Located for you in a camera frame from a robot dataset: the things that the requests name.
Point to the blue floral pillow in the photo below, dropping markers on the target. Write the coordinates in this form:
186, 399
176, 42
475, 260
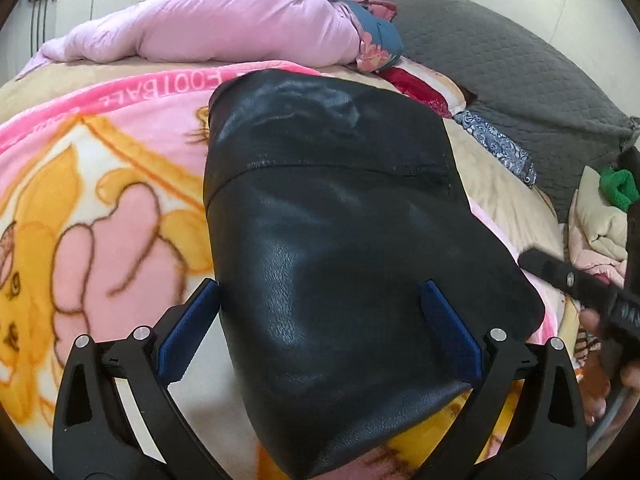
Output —
380, 35

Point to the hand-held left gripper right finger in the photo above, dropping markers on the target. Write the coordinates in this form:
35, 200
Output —
450, 330

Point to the pink cloth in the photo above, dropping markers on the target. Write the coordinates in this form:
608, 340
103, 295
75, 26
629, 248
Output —
595, 262

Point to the blue patterned cloth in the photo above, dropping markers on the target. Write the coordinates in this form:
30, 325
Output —
500, 147

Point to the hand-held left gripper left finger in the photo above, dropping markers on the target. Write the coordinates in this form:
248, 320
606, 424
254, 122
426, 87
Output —
192, 330

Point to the red cloth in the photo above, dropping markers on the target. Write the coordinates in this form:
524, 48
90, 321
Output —
420, 85

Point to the pink duvet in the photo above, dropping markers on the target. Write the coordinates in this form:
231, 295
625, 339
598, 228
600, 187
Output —
225, 20

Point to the black leather jacket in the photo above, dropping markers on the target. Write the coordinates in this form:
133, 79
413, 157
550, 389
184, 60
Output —
350, 260

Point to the green cloth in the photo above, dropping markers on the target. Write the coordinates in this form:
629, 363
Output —
617, 187

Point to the beige cloth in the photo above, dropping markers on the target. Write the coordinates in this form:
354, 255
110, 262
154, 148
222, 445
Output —
600, 225

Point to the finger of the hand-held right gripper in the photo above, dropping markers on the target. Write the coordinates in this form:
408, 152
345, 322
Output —
634, 240
565, 275

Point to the grey quilted headboard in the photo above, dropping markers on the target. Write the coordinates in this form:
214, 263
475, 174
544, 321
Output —
500, 60

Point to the pink printed blanket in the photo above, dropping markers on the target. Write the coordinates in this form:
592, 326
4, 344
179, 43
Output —
100, 210

